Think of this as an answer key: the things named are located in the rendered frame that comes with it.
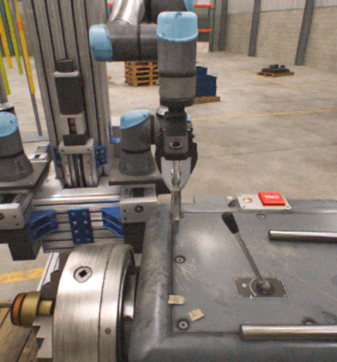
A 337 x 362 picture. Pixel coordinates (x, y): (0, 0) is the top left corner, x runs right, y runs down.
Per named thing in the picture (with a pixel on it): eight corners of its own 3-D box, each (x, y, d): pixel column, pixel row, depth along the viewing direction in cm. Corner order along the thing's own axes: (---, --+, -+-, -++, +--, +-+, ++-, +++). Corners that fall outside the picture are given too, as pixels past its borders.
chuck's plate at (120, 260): (139, 286, 94) (129, 218, 73) (127, 406, 70) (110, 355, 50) (127, 286, 94) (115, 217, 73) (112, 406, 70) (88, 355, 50)
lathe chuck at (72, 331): (127, 286, 94) (115, 217, 73) (112, 406, 70) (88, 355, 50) (99, 285, 94) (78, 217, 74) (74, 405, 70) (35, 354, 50)
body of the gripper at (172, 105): (192, 144, 72) (193, 92, 66) (194, 158, 64) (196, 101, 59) (159, 144, 72) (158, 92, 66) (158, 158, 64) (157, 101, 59)
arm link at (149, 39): (142, 23, 69) (139, 22, 59) (190, 23, 69) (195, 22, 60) (143, 60, 73) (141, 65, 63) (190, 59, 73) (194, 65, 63)
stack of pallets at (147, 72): (158, 80, 1035) (158, 57, 1000) (170, 84, 966) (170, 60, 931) (124, 83, 987) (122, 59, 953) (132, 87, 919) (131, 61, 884)
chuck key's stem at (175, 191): (180, 233, 70) (181, 189, 65) (170, 233, 70) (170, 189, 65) (180, 228, 72) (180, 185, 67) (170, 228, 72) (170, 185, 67)
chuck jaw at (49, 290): (92, 293, 75) (93, 245, 75) (86, 300, 70) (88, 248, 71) (48, 293, 75) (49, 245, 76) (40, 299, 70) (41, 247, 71)
